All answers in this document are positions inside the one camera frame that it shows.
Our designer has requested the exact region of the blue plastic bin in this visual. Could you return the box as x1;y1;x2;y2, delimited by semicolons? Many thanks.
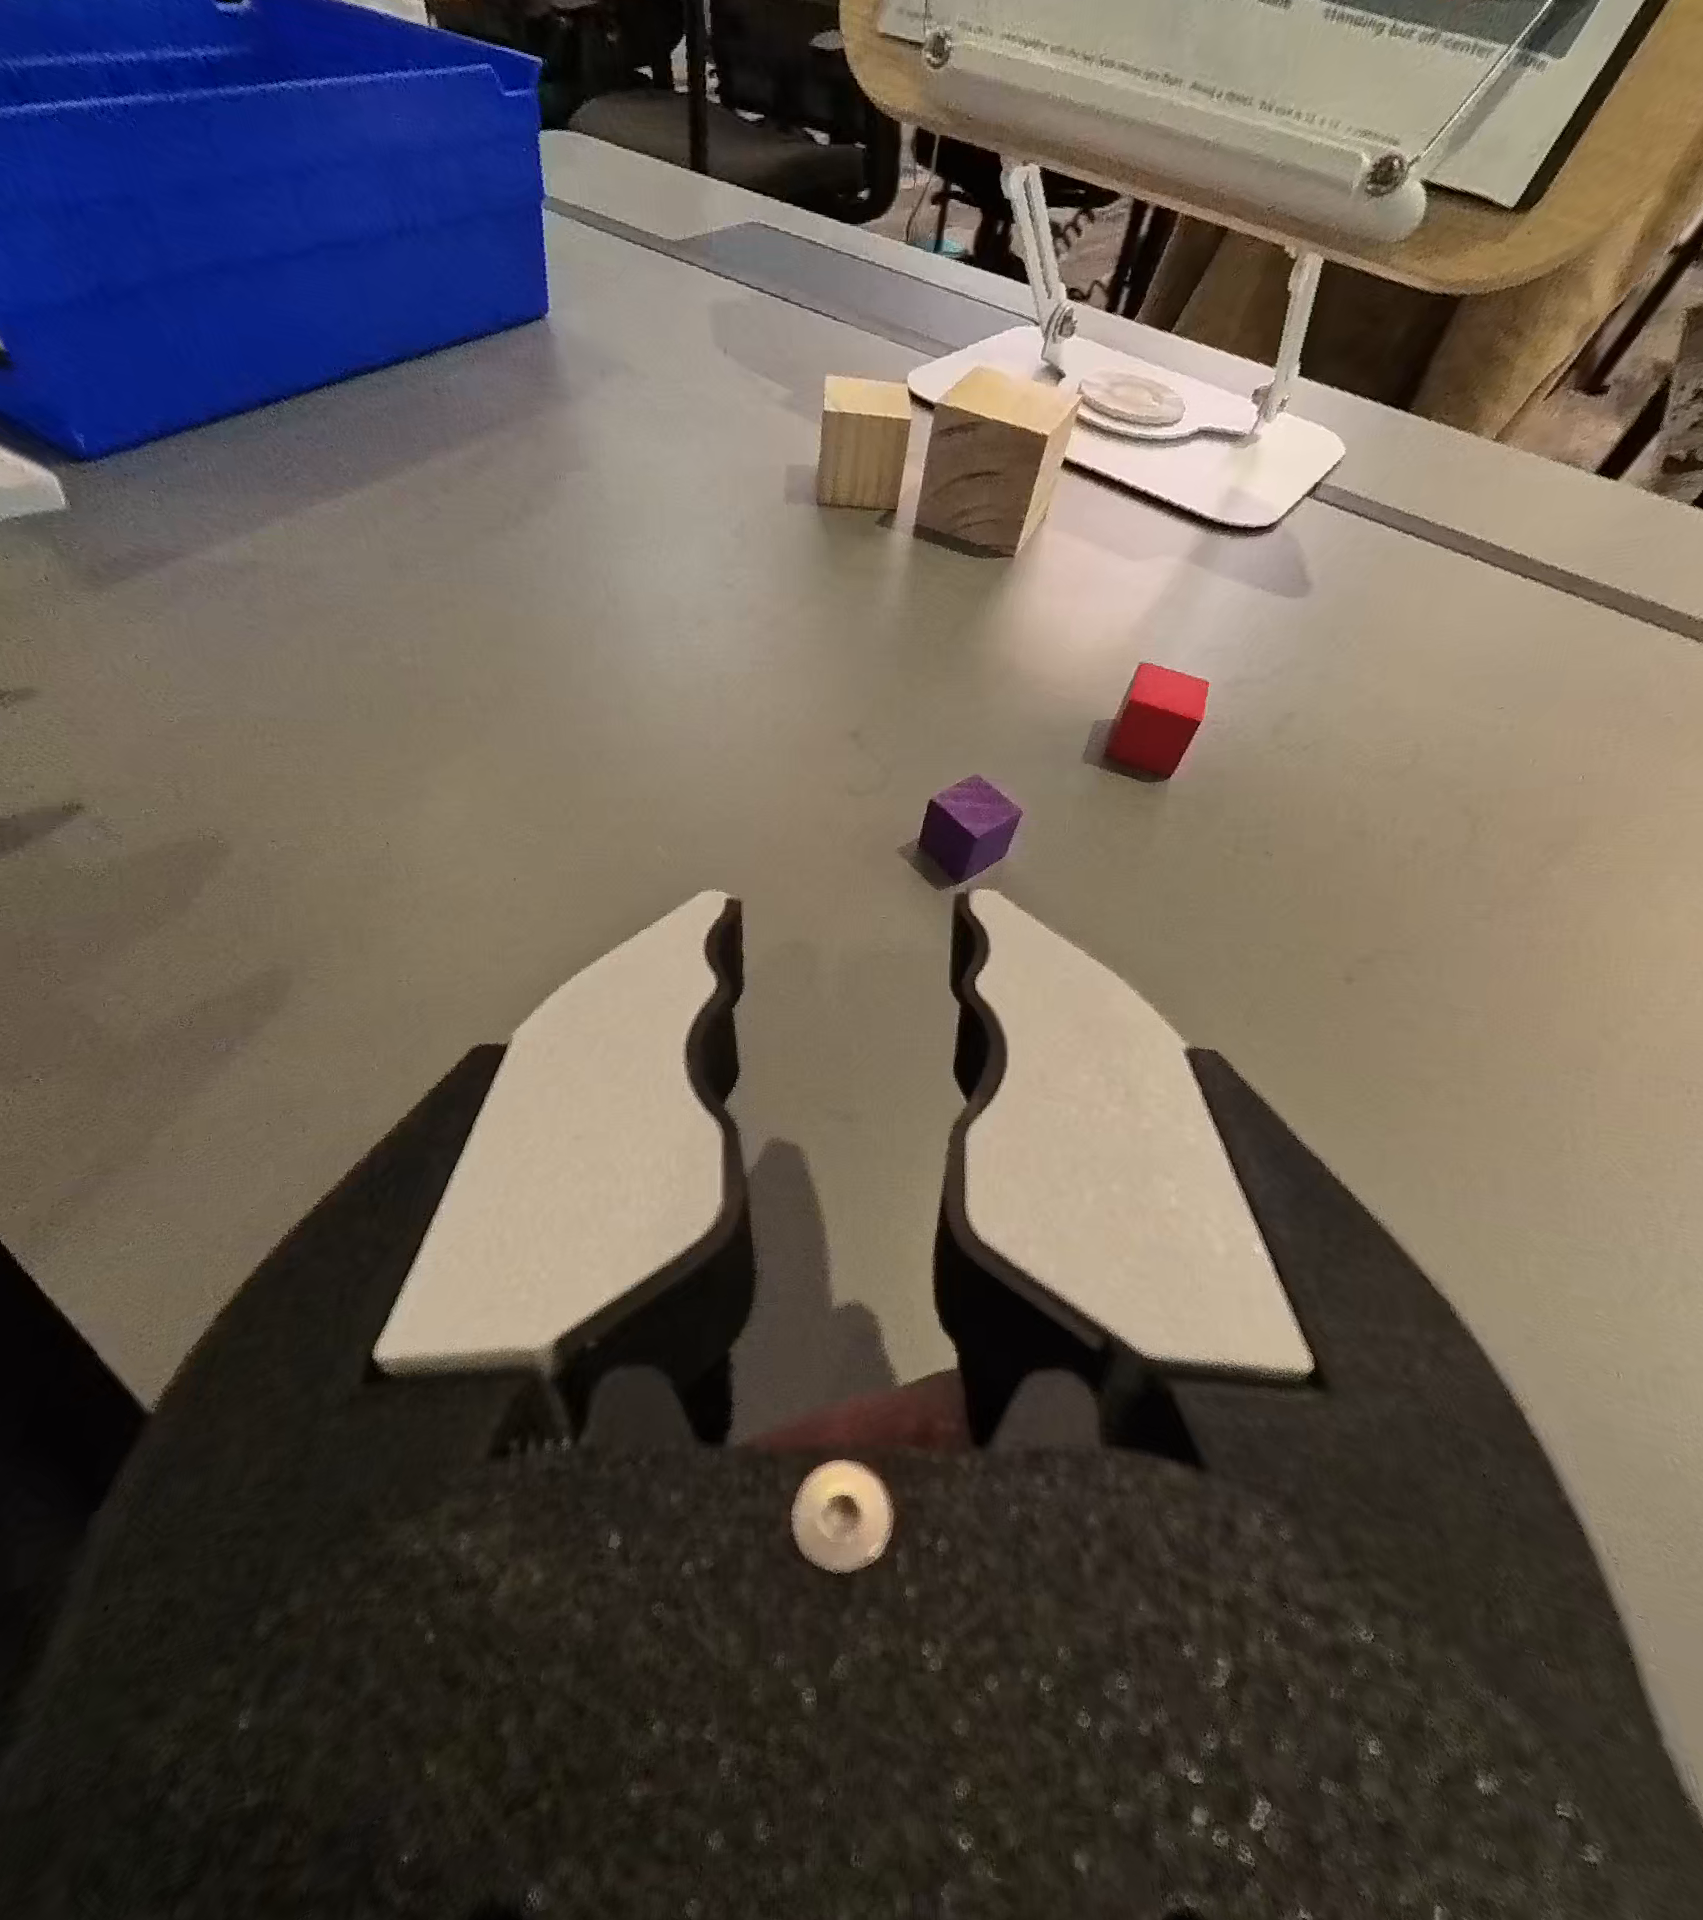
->
0;0;549;462

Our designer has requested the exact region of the medium natural wooden cube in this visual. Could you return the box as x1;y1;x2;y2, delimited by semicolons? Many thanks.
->
815;374;917;511

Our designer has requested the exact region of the red wooden cube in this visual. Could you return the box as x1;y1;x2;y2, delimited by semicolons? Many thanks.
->
1103;660;1213;779

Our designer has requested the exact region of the large natural wooden cube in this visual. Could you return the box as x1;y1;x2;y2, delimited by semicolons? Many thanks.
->
913;363;1081;557

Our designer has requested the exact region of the white instruction sign stand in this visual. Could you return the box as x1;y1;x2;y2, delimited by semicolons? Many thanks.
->
873;0;1655;531

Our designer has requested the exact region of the purple wooden cube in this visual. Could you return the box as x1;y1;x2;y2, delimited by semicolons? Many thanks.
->
917;774;1025;884

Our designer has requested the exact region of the black office chair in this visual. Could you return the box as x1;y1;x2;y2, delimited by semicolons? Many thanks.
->
551;0;915;228

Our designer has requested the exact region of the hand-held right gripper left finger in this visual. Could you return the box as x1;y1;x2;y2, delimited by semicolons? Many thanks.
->
371;888;757;1446

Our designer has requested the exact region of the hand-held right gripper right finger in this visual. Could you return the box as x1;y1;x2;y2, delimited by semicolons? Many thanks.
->
933;888;1317;1446

